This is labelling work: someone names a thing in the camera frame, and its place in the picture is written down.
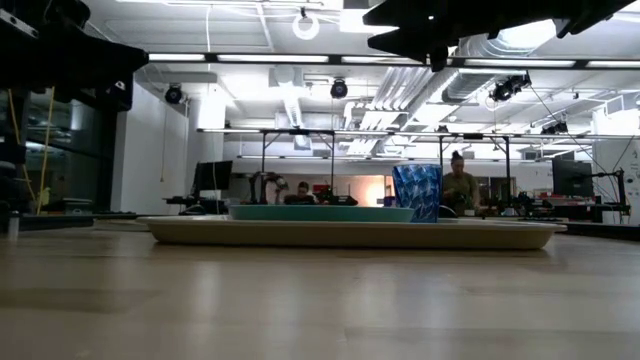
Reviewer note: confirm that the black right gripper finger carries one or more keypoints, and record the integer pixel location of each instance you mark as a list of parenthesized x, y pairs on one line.
[(400, 42), (395, 15)]

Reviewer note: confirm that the blue faceted plastic cup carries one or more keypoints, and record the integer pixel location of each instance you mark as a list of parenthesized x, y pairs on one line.
[(417, 192)]

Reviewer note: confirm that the teal round plate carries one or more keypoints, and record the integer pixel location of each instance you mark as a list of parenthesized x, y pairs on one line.
[(320, 214)]

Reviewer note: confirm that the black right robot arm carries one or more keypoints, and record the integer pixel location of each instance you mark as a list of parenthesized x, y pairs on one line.
[(590, 10)]

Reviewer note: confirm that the black background robot arm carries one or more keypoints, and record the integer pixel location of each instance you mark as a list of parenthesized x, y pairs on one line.
[(340, 201), (257, 185)]

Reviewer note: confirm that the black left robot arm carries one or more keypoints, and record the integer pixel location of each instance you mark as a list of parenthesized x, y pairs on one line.
[(25, 60)]

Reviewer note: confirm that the beige plastic tray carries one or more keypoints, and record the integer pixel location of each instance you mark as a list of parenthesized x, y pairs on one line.
[(350, 237)]

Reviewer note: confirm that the long suspended light bar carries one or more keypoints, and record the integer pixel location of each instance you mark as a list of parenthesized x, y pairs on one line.
[(335, 59)]

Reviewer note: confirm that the black computer monitor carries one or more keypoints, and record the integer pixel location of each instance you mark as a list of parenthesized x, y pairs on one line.
[(212, 175), (572, 177)]

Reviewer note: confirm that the person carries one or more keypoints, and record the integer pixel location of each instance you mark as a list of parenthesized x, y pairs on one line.
[(302, 197), (460, 192)]

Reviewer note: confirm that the black background desk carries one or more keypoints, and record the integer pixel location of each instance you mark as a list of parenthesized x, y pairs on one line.
[(200, 204)]

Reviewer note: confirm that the small white capped bottle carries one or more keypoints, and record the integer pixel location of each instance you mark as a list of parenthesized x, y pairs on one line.
[(13, 225)]

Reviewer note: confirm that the silver ventilation duct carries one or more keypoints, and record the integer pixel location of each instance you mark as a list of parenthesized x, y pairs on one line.
[(465, 85)]

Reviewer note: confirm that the black ceiling camera cluster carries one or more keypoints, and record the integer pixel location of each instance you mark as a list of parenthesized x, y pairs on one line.
[(507, 89)]

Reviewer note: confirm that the black background rig frame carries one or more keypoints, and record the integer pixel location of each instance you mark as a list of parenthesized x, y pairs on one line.
[(507, 170), (263, 165)]

